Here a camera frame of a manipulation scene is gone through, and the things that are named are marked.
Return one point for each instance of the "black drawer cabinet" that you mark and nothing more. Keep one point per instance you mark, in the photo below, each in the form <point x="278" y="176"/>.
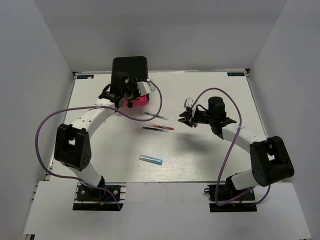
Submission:
<point x="134" y="66"/>

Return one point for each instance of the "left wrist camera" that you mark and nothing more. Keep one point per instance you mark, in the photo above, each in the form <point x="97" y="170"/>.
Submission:
<point x="145" y="88"/>

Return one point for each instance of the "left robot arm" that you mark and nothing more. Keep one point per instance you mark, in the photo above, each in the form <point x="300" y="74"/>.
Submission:
<point x="72" y="145"/>

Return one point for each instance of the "red pen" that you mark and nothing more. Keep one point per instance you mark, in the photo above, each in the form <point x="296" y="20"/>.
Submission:
<point x="161" y="127"/>

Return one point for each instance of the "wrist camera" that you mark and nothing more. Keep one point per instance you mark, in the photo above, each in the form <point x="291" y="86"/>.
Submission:
<point x="188" y="103"/>
<point x="145" y="88"/>

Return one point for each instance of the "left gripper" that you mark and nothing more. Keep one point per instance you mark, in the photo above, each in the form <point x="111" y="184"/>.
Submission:
<point x="134" y="84"/>

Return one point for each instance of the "green pen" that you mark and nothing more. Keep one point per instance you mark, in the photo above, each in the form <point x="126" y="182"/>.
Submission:
<point x="156" y="116"/>

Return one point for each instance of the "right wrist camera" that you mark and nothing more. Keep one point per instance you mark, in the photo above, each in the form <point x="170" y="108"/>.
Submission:
<point x="188" y="103"/>

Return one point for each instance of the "pink bottom drawer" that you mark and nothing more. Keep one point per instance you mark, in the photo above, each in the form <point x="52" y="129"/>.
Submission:
<point x="137" y="102"/>

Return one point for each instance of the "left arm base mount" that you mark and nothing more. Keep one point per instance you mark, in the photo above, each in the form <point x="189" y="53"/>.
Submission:
<point x="88" y="199"/>

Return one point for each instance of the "blue highlighter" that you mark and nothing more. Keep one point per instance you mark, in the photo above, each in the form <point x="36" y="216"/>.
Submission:
<point x="150" y="159"/>

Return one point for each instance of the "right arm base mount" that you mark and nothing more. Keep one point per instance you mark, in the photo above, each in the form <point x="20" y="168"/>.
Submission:
<point x="243" y="204"/>

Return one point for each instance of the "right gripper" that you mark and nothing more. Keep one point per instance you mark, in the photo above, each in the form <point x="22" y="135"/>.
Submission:
<point x="190" y="124"/>

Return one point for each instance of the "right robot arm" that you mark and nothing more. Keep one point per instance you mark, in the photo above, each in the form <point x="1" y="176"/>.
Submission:
<point x="269" y="158"/>

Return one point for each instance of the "blue pen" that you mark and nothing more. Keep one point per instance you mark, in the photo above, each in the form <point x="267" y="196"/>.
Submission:
<point x="155" y="129"/>

